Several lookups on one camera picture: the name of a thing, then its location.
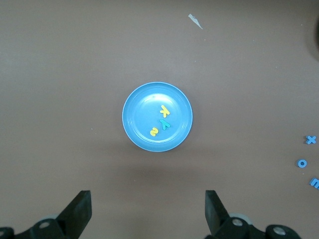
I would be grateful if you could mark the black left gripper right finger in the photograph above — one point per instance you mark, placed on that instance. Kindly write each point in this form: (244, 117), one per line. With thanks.
(224, 229)

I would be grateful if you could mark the yellow foam letter s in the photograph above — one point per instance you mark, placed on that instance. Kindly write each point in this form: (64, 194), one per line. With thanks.
(154, 132)

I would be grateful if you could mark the blue foam letter x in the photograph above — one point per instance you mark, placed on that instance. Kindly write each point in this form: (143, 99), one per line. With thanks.
(310, 140)

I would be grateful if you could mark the blue plate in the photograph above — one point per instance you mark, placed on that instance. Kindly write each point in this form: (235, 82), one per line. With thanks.
(139, 117)

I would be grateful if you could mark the teal foam letter y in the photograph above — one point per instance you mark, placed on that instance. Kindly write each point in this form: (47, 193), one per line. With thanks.
(165, 124)

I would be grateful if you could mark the blue foam letter m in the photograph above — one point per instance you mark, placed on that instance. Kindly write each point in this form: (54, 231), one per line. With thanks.
(314, 183)

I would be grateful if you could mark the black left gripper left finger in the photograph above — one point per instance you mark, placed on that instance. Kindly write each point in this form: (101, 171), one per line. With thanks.
(64, 224)

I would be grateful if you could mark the blue foam letter o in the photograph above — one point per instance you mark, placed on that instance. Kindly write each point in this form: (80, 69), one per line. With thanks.
(298, 163)

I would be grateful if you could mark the yellow foam letter k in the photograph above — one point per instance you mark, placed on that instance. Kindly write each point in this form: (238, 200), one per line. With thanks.
(164, 111)

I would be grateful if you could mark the white paper scrap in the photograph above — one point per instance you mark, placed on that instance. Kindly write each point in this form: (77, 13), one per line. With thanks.
(195, 21)

